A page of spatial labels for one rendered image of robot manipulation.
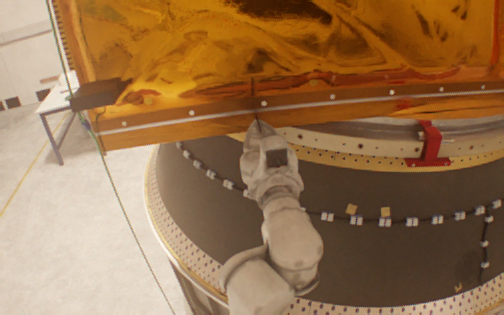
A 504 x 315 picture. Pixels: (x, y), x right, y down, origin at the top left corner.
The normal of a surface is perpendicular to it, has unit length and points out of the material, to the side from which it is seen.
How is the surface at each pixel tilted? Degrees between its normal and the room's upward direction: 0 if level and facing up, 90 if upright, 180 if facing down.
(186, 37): 103
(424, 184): 62
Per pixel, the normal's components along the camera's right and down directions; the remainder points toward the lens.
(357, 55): 0.16, 0.54
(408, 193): -0.14, 0.12
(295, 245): -0.07, -0.80
